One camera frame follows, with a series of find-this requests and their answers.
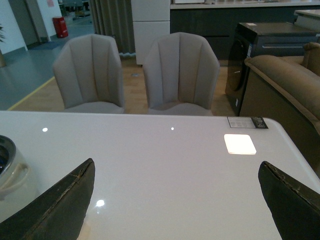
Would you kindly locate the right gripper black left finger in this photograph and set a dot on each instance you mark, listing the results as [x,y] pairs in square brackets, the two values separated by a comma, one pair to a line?
[58,213]

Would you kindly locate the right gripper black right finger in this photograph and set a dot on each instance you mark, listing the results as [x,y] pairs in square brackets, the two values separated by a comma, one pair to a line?
[295,208]

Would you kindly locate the white electric cooking pot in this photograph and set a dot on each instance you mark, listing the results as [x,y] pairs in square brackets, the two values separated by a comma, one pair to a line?
[18,185]

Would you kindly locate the label sticker on table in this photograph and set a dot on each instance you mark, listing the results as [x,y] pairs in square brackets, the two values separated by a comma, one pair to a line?
[247,122]

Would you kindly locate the brown sofa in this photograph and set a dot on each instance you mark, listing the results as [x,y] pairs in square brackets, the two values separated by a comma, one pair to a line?
[289,93]

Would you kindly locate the left beige upholstered chair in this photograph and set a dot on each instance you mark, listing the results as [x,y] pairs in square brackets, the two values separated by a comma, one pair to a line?
[89,75]

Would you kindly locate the beige upholstered chair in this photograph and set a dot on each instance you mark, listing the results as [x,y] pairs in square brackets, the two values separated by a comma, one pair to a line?
[180,74]
[89,75]

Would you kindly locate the black washing machine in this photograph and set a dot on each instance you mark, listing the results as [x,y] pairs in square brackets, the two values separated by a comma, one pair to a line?
[264,42]

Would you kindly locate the right beige upholstered chair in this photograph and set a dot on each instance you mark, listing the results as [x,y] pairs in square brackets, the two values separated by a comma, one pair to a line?
[180,74]

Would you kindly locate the red fire extinguisher box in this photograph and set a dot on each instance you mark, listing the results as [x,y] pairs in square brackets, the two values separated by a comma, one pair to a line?
[60,27]

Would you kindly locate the dark kitchen counter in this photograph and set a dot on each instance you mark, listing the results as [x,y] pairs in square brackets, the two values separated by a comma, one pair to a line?
[217,22]

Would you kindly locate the grey curtain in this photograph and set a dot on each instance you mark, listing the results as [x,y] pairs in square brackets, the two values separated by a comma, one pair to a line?
[114,18]

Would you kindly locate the white cabinet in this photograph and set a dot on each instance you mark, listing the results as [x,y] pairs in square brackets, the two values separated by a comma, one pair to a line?
[151,20]

